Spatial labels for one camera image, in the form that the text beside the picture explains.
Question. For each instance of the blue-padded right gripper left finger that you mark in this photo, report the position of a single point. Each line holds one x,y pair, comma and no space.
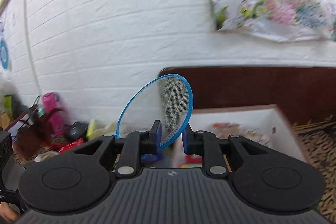
123,155

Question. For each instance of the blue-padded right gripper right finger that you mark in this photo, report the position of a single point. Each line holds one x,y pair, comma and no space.
220,157

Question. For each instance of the blue round mesh sieve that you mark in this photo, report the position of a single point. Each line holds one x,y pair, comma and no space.
168,99

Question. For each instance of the person's left hand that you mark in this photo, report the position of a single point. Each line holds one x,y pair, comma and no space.
8,214

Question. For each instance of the cardboard box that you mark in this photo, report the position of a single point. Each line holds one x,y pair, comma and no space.
266,125

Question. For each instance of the pink water bottle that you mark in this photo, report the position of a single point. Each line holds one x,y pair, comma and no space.
52,107

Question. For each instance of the patterned letter blanket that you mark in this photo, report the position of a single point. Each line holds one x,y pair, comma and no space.
271,188

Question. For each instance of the dark red wooden headboard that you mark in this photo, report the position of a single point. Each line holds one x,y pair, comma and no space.
304,94

